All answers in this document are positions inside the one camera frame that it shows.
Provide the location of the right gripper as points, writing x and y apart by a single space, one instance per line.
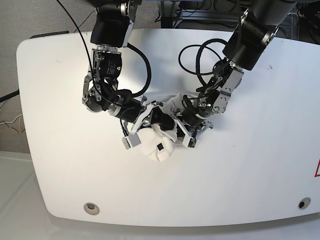
122 105

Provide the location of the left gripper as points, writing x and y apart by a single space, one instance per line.
196 111

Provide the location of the white printed T-shirt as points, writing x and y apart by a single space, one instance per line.
158 145

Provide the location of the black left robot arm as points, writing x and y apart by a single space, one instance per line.
256 27

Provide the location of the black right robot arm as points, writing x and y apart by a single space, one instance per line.
114 23

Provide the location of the black metal stand base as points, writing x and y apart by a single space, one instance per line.
171 13

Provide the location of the left table grommet hole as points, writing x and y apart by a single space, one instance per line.
91 209

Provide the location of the table grommet hole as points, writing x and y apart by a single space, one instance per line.
91 209
304 203

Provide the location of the right table grommet hole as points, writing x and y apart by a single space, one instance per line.
304 203

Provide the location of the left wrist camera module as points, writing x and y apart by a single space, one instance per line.
192 143

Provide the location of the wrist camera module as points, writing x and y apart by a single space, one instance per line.
192 143
131 141

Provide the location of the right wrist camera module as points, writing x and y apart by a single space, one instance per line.
131 141

